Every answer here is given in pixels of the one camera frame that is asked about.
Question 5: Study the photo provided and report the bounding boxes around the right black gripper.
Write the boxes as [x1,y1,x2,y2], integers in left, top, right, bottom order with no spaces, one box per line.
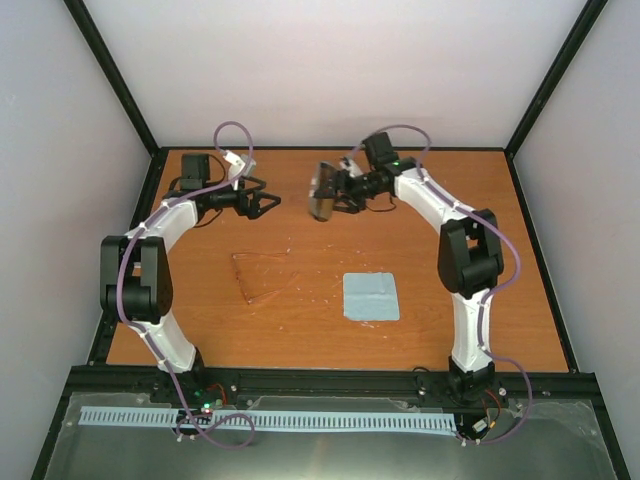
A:
[313,169,384,215]

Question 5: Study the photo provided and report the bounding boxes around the brown fabric sunglasses pouch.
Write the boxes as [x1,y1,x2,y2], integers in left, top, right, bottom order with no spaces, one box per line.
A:
[309,162,337,222]

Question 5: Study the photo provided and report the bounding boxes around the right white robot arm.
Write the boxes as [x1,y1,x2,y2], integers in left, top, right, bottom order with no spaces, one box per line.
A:
[309,131,504,404]

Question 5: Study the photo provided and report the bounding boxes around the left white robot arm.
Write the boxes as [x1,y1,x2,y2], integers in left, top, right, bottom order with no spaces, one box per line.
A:
[100,150,281,403]

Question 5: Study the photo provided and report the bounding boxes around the light blue cleaning cloth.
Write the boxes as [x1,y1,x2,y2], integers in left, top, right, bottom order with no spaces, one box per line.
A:
[343,272,400,322]

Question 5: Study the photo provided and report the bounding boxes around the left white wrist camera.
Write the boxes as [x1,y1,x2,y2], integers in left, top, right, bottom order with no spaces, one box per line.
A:
[223,150,256,190]

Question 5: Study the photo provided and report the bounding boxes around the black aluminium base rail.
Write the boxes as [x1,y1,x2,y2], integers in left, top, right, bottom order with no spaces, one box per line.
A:
[67,364,601,407]

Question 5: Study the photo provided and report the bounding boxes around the black left frame post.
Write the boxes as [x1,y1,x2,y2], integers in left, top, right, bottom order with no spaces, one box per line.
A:
[63,0,160,157]

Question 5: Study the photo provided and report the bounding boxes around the black frame post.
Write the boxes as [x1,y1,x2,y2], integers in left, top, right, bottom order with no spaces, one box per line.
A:
[63,0,160,157]
[504,0,608,161]

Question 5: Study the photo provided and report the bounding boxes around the light blue slotted cable duct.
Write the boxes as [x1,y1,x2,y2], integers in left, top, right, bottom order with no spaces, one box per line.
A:
[77,406,457,436]

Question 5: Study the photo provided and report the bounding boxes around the black right frame post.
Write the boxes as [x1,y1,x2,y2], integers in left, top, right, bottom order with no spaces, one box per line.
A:
[504,0,608,161]

